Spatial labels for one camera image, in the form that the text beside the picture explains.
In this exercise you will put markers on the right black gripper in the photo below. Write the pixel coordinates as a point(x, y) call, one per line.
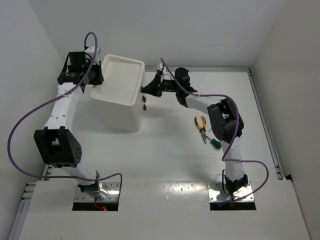
point(155, 87)

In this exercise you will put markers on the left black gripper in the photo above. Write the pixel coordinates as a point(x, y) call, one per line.
point(100, 79)

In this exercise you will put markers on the white drawer cabinet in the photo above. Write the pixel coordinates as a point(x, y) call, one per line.
point(116, 103)

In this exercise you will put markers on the yellow handled pliers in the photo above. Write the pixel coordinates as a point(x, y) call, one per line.
point(201, 128)

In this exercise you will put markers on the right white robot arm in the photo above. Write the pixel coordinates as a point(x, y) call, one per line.
point(225, 121)

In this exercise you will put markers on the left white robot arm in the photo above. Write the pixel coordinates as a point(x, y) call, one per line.
point(57, 145)

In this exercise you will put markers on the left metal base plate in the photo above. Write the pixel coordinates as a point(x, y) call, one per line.
point(102, 192)

